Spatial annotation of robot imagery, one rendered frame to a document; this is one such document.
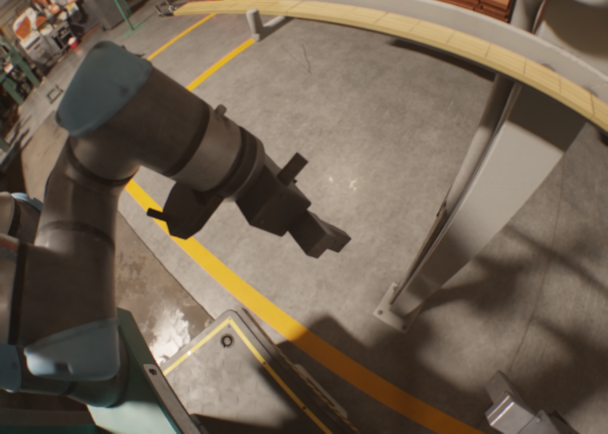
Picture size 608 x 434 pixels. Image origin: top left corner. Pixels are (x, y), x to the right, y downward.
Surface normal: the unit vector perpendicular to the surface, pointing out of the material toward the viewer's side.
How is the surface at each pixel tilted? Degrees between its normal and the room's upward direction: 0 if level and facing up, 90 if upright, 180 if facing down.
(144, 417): 0
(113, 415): 0
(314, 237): 24
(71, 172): 56
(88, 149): 63
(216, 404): 0
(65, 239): 41
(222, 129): 67
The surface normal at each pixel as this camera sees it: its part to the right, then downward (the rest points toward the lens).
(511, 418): -0.32, -0.11
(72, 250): 0.66, -0.57
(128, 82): 0.79, 0.01
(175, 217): -0.54, -0.30
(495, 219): -0.59, 0.74
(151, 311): -0.16, -0.49
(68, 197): 0.35, -0.59
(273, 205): 0.53, 0.60
